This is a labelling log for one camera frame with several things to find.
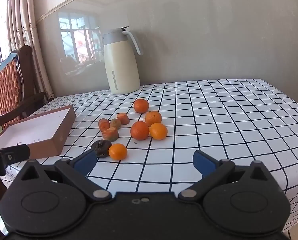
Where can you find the small kiwi fruit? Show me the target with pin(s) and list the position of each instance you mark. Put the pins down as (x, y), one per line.
(115, 123)

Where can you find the orange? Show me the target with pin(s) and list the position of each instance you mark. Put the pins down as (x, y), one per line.
(117, 151)
(158, 131)
(141, 105)
(139, 130)
(153, 118)

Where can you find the wooden sofa with woven cushion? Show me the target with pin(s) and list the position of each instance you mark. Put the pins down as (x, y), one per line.
(4, 87)

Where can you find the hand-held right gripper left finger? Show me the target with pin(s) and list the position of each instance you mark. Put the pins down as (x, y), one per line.
(85, 162)

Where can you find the brown cardboard box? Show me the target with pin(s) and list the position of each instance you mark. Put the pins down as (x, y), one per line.
(34, 130)

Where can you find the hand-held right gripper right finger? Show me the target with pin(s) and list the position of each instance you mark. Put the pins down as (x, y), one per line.
(203, 162)

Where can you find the wide carrot piece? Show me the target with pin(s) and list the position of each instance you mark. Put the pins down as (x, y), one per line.
(110, 133)

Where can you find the dark rotten fruit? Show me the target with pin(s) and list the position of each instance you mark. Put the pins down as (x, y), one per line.
(101, 148)

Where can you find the cream thermos jug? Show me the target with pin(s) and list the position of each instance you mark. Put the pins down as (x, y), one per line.
(121, 70)

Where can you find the beige curtain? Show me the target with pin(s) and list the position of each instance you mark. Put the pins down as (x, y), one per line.
(26, 30)

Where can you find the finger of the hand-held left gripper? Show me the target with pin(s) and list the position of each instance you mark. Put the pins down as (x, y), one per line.
(16, 152)

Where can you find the white checked tablecloth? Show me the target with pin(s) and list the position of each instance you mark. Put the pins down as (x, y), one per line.
(214, 120)

